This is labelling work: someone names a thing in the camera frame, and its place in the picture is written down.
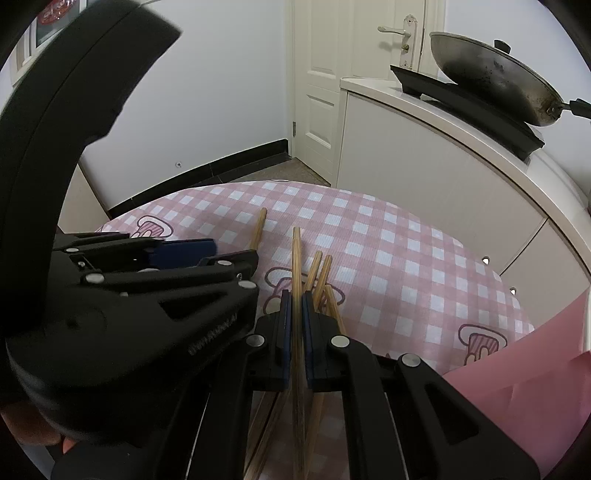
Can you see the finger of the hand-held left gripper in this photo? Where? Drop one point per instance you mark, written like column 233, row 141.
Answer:
column 184, row 253
column 217, row 277

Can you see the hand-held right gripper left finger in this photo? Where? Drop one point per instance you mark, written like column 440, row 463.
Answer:
column 286, row 327

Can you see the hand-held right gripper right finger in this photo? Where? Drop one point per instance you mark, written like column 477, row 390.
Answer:
column 309, row 332

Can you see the bunch of wooden chopsticks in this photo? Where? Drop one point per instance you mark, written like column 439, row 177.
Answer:
column 325, row 274

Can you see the slim wooden chopstick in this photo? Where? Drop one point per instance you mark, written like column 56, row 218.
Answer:
column 297, row 258
column 259, row 226

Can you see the pink cup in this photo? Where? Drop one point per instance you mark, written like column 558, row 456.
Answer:
column 531, row 369

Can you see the person's left hand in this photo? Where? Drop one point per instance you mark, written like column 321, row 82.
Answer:
column 37, row 429

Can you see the pink checked tablecloth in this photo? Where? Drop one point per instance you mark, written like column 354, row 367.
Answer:
column 369, row 230

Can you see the white counter cabinet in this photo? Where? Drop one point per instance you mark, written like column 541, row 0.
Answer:
column 438, row 175

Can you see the cream panel door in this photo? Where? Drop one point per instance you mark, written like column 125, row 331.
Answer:
column 318, row 92

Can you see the cream framed window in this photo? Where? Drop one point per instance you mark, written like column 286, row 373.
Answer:
column 23, row 56

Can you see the red round window decal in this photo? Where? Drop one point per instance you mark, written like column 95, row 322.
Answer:
column 55, row 11

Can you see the black induction cooktop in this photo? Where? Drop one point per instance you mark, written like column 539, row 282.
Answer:
column 471, row 110

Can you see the glass wok lid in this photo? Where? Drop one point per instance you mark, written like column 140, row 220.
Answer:
column 502, row 46

